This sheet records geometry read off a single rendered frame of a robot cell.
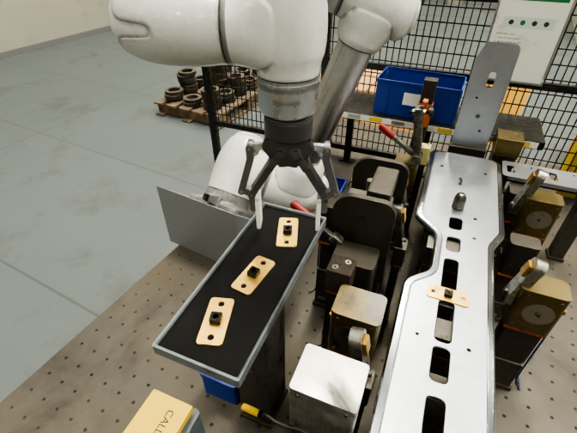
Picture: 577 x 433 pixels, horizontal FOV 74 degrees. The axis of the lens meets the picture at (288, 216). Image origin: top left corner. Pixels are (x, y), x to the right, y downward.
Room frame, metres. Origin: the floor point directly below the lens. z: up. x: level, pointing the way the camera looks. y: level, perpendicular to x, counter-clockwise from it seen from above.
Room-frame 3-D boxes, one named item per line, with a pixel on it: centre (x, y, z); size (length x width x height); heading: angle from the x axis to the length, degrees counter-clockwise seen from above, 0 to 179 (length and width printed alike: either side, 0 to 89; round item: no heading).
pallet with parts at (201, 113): (4.11, 0.75, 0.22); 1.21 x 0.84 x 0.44; 150
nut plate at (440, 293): (0.54, -0.34, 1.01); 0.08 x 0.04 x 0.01; 68
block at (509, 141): (1.17, -0.74, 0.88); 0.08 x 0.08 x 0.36; 68
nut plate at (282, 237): (0.55, 0.00, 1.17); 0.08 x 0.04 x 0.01; 177
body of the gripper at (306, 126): (0.55, 0.00, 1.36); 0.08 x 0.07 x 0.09; 87
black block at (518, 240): (0.71, -0.61, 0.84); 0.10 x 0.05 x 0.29; 68
